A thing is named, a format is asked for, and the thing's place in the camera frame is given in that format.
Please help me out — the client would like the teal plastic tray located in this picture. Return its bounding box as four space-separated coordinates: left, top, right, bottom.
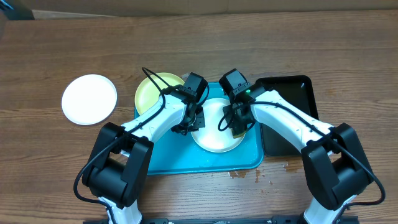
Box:
134 81 264 176

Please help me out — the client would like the yellow-green plate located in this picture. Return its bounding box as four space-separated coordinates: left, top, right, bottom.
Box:
134 72 184 115

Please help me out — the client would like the black rectangular water tray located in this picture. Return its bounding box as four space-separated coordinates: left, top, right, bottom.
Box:
256 75 319 157

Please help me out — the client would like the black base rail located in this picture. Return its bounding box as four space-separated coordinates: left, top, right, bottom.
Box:
83 215 360 224

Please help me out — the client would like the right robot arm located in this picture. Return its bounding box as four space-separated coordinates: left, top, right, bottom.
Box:
223 87 376 223

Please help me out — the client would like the white plate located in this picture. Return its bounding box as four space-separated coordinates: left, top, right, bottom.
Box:
191 98 244 152
61 74 118 126

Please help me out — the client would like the yellow green sponge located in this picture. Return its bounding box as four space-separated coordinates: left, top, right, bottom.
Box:
231 125 247 139

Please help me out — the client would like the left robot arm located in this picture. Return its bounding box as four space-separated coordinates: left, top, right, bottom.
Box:
73 88 208 223

